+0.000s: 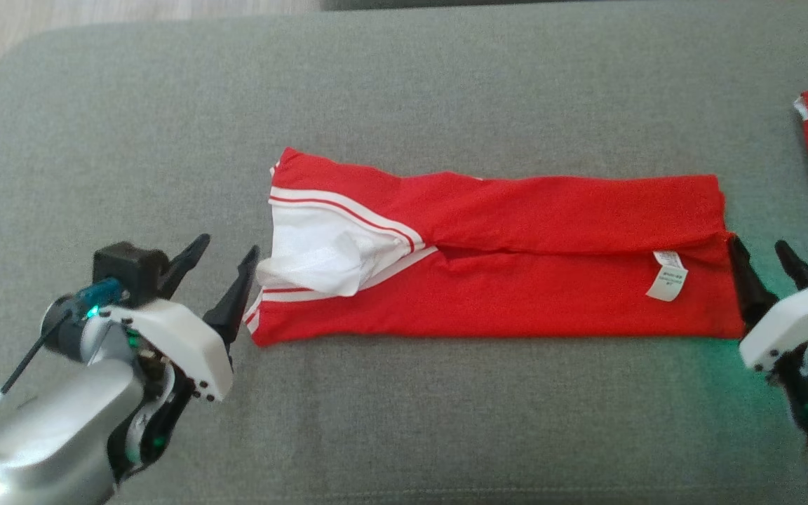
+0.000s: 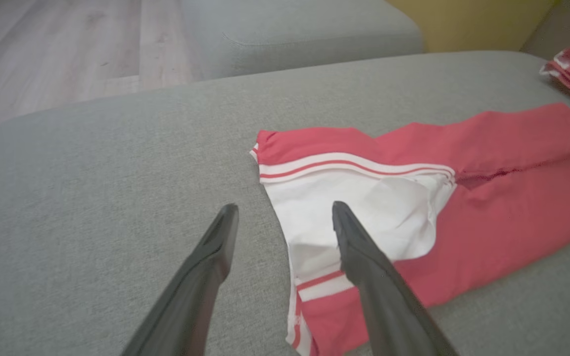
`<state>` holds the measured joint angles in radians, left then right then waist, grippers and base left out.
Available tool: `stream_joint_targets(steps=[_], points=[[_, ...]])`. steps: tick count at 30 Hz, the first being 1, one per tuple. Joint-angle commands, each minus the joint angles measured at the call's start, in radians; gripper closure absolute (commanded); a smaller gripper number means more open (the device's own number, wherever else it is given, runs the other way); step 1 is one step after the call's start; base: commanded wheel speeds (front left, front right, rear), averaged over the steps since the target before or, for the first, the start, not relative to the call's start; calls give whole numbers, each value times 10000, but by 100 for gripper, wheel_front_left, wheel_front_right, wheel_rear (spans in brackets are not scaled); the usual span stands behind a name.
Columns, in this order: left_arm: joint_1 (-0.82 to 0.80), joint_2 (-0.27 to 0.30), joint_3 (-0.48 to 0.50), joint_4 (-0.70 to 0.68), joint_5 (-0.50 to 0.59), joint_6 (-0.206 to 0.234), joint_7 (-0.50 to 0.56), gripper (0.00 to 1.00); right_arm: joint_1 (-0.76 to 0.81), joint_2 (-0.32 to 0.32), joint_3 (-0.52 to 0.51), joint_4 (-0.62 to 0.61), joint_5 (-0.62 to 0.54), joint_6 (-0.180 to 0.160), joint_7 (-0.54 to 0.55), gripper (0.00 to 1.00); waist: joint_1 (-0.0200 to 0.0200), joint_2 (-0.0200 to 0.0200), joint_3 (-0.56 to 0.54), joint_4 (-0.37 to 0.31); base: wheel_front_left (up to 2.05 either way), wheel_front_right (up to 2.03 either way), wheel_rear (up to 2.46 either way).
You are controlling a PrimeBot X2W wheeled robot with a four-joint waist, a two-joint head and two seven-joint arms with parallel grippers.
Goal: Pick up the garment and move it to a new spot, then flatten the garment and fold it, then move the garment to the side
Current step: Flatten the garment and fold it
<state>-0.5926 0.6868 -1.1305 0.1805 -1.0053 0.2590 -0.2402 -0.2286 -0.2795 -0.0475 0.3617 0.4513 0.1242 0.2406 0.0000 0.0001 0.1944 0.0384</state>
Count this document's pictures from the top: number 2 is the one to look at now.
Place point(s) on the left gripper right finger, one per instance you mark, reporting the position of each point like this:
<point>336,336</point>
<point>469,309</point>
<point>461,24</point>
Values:
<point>384,296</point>

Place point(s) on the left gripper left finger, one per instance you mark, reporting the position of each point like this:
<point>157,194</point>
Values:
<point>191,296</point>

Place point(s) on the red shorts wide white panels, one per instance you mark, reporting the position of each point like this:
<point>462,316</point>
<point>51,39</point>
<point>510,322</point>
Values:
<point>488,222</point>

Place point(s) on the large grey sofa seat cushion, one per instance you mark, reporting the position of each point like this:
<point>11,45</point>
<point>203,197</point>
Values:
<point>92,198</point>

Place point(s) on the small grey sofa cushion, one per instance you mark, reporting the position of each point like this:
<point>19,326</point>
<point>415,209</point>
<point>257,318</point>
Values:
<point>305,34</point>

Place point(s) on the yellow upholstered panel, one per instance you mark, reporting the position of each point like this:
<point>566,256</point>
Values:
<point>473,22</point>

